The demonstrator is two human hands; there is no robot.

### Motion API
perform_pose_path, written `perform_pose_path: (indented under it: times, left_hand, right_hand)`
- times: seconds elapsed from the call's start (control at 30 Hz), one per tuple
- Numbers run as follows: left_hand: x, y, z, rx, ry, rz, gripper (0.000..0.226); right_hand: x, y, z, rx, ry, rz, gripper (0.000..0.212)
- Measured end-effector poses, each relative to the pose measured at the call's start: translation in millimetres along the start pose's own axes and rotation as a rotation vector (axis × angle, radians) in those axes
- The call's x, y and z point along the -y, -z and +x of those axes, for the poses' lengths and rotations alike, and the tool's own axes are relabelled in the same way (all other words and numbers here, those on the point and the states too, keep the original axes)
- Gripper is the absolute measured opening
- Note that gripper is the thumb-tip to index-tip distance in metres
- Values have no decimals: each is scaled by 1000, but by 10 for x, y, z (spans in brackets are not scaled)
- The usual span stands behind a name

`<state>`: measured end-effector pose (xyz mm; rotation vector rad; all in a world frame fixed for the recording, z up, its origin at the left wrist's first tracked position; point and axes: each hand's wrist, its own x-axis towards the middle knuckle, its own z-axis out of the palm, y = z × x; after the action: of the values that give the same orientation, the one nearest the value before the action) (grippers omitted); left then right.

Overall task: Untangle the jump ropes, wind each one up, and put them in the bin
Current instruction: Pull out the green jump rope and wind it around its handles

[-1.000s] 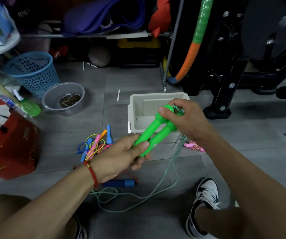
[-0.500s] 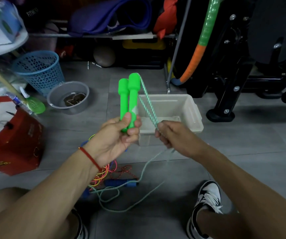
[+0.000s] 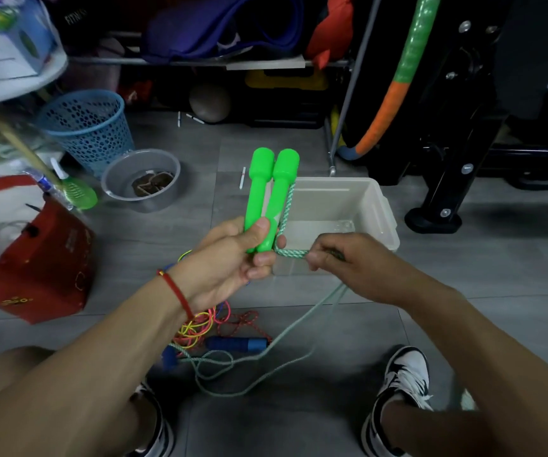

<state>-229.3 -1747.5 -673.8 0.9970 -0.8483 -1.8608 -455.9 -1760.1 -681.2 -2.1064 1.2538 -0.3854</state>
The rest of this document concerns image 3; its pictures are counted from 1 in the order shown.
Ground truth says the small clear water bottle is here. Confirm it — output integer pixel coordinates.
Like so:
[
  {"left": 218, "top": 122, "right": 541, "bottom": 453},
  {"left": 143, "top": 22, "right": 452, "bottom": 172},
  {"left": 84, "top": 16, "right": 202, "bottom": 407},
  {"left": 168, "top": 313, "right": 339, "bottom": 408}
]
[{"left": 26, "top": 168, "right": 73, "bottom": 210}]

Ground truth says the green spray bottle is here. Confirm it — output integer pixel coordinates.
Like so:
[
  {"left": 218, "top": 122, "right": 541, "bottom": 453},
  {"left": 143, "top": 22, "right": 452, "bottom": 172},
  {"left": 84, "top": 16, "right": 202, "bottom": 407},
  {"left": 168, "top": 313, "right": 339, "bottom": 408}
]
[{"left": 50, "top": 157, "right": 99, "bottom": 211}]

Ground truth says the person's left hand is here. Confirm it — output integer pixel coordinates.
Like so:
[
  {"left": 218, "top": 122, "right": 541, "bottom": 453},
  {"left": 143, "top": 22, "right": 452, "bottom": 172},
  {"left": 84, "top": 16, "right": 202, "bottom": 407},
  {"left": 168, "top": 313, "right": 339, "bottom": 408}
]
[{"left": 167, "top": 216, "right": 287, "bottom": 315}]

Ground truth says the person's left forearm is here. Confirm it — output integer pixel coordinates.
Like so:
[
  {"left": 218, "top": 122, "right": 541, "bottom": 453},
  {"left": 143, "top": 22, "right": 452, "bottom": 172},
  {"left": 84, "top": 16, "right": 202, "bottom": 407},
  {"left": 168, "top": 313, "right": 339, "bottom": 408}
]
[{"left": 0, "top": 275, "right": 194, "bottom": 457}]

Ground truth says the brown tangled strap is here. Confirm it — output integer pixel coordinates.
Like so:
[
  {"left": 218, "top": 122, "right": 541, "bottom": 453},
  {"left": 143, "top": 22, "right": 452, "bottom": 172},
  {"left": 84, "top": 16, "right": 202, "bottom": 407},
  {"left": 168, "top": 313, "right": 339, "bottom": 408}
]
[{"left": 132, "top": 171, "right": 175, "bottom": 198}]

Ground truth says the red paper bag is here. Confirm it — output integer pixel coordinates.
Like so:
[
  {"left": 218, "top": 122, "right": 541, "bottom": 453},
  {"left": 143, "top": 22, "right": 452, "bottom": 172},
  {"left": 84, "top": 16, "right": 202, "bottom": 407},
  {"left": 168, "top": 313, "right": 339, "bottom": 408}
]
[{"left": 0, "top": 175, "right": 96, "bottom": 325}]

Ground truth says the person's right shoe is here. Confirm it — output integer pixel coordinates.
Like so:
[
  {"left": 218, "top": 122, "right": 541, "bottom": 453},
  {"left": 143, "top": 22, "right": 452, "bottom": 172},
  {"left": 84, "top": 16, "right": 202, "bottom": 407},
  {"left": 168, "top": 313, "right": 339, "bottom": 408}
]
[{"left": 360, "top": 346, "right": 433, "bottom": 457}]

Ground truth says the green braided jump rope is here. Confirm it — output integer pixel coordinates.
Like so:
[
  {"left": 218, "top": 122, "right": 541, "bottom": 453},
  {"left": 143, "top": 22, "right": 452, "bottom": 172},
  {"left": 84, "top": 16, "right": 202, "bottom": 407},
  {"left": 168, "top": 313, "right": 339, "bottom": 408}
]
[{"left": 169, "top": 147, "right": 351, "bottom": 398}]

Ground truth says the blue mesh wastebasket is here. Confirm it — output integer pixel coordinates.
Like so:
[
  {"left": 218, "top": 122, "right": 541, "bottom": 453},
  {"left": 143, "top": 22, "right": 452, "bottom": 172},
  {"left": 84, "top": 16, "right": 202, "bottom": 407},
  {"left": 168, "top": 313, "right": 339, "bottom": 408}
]
[{"left": 35, "top": 89, "right": 136, "bottom": 179}]

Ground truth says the white oval side table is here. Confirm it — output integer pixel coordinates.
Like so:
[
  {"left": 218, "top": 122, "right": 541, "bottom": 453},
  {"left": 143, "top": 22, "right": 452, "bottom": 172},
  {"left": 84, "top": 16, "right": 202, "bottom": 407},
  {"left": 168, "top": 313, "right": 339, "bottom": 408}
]
[{"left": 0, "top": 42, "right": 69, "bottom": 186}]

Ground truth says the black weight machine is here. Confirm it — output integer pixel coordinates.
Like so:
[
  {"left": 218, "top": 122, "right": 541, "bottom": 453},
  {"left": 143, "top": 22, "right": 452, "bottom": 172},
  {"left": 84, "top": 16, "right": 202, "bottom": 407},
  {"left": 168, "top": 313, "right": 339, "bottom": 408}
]
[{"left": 350, "top": 0, "right": 548, "bottom": 234}]

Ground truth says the person's left shoe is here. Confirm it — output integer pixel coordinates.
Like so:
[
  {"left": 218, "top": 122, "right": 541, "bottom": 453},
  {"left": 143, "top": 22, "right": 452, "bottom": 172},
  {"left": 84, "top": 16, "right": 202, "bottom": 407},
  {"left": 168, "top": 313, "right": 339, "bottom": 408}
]
[{"left": 126, "top": 383, "right": 176, "bottom": 457}]

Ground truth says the grey plastic basin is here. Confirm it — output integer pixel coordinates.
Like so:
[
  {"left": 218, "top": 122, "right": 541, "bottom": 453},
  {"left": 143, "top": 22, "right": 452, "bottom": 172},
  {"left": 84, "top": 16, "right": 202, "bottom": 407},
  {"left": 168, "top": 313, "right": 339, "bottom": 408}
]
[{"left": 101, "top": 148, "right": 182, "bottom": 214}]

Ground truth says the person's right leg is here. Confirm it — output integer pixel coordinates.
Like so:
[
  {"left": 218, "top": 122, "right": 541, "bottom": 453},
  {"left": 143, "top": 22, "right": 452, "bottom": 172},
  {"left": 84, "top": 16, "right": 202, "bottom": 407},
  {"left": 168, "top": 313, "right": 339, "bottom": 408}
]
[{"left": 381, "top": 399, "right": 508, "bottom": 457}]

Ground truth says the blue foam handle skipping rope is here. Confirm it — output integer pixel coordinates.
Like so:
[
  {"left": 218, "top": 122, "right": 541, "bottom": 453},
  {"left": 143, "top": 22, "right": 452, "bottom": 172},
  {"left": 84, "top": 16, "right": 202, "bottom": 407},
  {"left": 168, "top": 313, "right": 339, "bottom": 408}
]
[{"left": 162, "top": 310, "right": 273, "bottom": 372}]

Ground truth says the multicoloured hula hoop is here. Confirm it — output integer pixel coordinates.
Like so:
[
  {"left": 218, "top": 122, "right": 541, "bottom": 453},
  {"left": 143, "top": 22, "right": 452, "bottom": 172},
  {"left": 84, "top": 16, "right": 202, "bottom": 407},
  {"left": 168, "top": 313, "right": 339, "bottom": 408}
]
[{"left": 336, "top": 0, "right": 446, "bottom": 161}]

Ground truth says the grey plastic storage bin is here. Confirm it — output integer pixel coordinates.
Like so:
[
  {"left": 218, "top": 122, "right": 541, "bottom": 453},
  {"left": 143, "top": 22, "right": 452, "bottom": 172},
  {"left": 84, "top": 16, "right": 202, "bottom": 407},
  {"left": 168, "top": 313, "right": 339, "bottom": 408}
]
[{"left": 271, "top": 177, "right": 401, "bottom": 277}]

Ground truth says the red string bracelet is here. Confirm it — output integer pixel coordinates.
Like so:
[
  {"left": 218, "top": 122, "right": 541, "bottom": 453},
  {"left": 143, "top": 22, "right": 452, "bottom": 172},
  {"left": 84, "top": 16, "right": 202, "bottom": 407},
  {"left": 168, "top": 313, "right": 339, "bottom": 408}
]
[{"left": 157, "top": 269, "right": 195, "bottom": 322}]

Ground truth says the person's leg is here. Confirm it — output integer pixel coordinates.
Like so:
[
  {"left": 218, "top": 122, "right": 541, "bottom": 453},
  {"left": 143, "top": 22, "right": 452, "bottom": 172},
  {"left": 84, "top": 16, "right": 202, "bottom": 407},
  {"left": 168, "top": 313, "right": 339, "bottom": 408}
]
[
  {"left": 381, "top": 399, "right": 508, "bottom": 457},
  {"left": 0, "top": 347, "right": 160, "bottom": 457}
]

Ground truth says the pile of jump ropes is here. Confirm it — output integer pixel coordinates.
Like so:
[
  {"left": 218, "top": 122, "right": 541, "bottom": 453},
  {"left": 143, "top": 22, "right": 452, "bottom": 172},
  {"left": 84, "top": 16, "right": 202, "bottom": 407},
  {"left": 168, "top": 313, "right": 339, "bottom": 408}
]
[{"left": 162, "top": 249, "right": 232, "bottom": 350}]

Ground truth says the person's right hand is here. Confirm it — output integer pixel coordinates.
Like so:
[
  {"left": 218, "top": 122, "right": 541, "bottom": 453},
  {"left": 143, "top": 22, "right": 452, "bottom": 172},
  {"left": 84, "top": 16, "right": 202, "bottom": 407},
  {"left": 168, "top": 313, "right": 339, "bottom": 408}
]
[{"left": 304, "top": 232, "right": 456, "bottom": 308}]

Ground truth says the brown ball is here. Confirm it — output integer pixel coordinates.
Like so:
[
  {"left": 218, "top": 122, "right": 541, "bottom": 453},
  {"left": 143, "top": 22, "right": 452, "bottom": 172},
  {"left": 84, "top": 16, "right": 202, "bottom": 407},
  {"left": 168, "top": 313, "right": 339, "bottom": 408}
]
[{"left": 189, "top": 83, "right": 232, "bottom": 124}]

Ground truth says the person's left leg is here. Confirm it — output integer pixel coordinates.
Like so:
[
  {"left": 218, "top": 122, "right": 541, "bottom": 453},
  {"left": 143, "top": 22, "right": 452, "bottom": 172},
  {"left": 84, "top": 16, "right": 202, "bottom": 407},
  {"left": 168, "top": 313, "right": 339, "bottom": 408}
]
[{"left": 0, "top": 347, "right": 160, "bottom": 457}]

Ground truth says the orange red fabric bag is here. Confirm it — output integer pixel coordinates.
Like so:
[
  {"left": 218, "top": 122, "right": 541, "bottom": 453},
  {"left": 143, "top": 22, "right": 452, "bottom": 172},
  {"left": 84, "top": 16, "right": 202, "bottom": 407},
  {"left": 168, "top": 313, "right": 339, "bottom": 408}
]
[{"left": 304, "top": 0, "right": 356, "bottom": 70}]

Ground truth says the yellow flat board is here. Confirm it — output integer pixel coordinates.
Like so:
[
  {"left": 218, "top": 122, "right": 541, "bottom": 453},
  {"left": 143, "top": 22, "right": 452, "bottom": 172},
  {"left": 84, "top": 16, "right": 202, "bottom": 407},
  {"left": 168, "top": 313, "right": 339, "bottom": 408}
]
[{"left": 245, "top": 69, "right": 328, "bottom": 91}]

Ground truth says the person's shoe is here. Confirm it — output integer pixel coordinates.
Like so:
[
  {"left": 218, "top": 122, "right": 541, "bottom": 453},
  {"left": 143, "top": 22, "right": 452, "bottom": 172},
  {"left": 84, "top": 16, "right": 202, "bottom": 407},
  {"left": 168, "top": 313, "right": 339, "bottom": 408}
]
[
  {"left": 360, "top": 346, "right": 433, "bottom": 457},
  {"left": 126, "top": 383, "right": 176, "bottom": 457}
]

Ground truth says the blue folded mat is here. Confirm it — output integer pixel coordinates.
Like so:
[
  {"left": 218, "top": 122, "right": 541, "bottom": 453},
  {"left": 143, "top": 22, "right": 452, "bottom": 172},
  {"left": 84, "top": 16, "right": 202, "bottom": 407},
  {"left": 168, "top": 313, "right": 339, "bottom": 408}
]
[{"left": 140, "top": 0, "right": 306, "bottom": 62}]

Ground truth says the person's right forearm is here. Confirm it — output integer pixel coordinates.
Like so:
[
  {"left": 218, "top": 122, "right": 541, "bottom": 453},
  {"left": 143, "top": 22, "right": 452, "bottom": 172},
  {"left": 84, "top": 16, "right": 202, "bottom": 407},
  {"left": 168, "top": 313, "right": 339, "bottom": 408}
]
[{"left": 407, "top": 289, "right": 548, "bottom": 457}]

